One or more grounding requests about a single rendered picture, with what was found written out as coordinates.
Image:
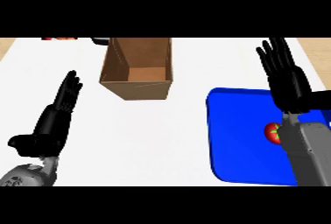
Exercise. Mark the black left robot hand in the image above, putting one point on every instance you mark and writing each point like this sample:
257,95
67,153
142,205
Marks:
52,126

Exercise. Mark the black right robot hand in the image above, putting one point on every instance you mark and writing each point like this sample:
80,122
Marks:
290,83

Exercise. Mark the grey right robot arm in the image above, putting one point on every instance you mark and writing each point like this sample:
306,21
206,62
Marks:
308,151

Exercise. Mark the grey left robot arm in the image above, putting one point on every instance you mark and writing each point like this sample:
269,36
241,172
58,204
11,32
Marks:
31,174

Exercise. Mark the red tomato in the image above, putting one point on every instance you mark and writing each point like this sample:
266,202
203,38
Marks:
272,133

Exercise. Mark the blue tray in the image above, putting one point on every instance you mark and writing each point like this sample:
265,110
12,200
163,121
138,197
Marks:
243,137

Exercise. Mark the brown cardboard box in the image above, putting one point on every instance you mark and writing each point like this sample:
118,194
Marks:
138,70

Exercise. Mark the red and orange object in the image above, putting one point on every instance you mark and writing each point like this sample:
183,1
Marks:
58,38

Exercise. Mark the black object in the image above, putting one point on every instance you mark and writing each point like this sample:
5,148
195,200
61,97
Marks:
99,40

